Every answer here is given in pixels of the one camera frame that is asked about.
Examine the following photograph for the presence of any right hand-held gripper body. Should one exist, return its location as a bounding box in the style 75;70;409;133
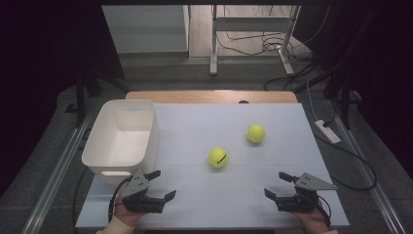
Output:
274;173;338;214

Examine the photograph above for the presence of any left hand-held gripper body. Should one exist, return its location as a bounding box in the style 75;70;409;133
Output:
121;170;166;215

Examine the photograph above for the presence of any white plastic basket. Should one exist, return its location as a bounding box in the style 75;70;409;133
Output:
81;98;161;185

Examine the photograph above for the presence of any plain yellow tennis ball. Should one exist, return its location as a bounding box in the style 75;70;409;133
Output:
246;124;267;144

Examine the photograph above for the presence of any tennis ball with black mark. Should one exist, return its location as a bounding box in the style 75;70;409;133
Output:
207;147;230;169

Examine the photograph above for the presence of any person's left hand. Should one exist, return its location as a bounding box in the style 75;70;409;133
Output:
113;194;144;227

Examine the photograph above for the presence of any person's right hand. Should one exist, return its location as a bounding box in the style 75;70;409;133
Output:
291;203;330;233

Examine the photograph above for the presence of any white table board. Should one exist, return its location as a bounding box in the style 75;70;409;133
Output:
75;102;351;228

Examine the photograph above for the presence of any white power strip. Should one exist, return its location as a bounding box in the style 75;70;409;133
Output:
314;119;342;145

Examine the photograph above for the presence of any black plug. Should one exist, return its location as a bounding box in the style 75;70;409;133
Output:
321;110;337;129

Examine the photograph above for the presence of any black metal stand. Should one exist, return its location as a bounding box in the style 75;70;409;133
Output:
322;61;362;131
63;62;131;129

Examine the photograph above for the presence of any white cabinet panel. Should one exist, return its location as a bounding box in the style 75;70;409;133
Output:
101;4;190;55

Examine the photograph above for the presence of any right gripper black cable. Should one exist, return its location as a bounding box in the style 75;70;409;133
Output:
316;194;332;227

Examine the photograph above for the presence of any aluminium rail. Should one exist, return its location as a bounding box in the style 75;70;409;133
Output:
19;97;99;234
325;97;408;234

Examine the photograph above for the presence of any black power strip cable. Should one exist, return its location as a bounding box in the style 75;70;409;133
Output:
315;132;378;191

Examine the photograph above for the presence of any thin white cable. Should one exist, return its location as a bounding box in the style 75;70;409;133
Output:
306;77;320;122

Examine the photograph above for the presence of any tangle of black cables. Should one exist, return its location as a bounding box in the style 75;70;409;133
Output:
215;4;334;93

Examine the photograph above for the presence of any white desk frame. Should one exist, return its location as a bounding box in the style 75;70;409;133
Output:
209;4;296;77

